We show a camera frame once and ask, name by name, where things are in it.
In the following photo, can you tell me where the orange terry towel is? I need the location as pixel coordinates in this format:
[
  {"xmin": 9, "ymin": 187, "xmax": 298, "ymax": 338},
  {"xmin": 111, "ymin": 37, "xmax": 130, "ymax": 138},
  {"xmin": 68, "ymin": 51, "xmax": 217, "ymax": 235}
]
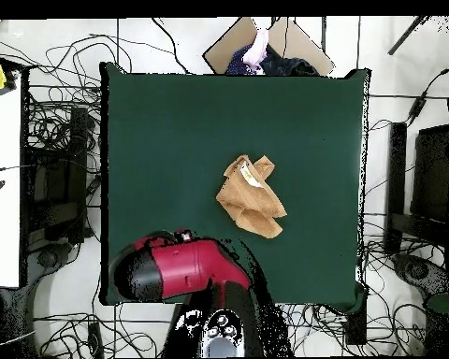
[{"xmin": 215, "ymin": 153, "xmax": 288, "ymax": 239}]

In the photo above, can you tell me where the dark green table cloth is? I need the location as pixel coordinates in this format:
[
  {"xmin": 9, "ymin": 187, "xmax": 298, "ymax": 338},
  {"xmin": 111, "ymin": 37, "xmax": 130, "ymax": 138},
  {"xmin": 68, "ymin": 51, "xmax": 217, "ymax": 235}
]
[{"xmin": 98, "ymin": 61, "xmax": 371, "ymax": 313}]

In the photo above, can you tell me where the dark blue garment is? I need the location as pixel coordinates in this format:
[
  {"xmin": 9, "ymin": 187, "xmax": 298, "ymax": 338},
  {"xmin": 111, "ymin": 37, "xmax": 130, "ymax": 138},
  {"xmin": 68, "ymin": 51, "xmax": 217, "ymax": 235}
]
[{"xmin": 224, "ymin": 43, "xmax": 319, "ymax": 77}]

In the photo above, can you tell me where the pale pink garment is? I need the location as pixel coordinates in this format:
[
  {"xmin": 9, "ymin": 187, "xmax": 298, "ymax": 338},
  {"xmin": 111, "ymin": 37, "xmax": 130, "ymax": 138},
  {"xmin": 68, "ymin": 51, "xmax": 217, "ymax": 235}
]
[{"xmin": 241, "ymin": 28, "xmax": 270, "ymax": 75}]

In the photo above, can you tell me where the brown cardboard box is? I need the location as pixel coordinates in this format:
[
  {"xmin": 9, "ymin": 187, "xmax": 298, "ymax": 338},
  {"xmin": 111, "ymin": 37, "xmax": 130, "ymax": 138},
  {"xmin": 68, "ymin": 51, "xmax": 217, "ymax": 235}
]
[{"xmin": 202, "ymin": 16, "xmax": 336, "ymax": 77}]

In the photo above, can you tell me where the grey round chair base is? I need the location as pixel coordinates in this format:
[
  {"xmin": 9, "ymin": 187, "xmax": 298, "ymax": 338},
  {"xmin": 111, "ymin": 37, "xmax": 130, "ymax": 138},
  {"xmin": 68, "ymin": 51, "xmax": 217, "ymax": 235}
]
[{"xmin": 36, "ymin": 247, "xmax": 62, "ymax": 269}]

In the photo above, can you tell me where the black office chair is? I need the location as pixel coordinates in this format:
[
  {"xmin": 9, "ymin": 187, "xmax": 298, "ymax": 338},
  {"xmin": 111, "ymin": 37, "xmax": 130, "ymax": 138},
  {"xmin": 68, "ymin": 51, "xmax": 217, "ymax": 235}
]
[{"xmin": 384, "ymin": 122, "xmax": 449, "ymax": 255}]

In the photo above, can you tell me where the white side table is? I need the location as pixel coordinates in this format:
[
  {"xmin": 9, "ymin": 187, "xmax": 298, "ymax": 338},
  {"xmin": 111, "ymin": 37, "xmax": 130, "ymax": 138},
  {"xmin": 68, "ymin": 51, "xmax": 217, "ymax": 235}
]
[{"xmin": 0, "ymin": 55, "xmax": 23, "ymax": 289}]

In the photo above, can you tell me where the black rod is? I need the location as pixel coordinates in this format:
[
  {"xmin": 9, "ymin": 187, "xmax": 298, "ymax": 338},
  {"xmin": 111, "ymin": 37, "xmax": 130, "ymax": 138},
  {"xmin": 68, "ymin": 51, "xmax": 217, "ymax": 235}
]
[{"xmin": 387, "ymin": 15, "xmax": 429, "ymax": 56}]

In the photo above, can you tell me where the black power adapter cable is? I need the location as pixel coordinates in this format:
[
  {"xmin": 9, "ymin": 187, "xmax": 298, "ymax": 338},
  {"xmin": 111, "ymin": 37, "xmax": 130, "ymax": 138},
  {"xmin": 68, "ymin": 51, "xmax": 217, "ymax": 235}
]
[{"xmin": 405, "ymin": 68, "xmax": 449, "ymax": 124}]

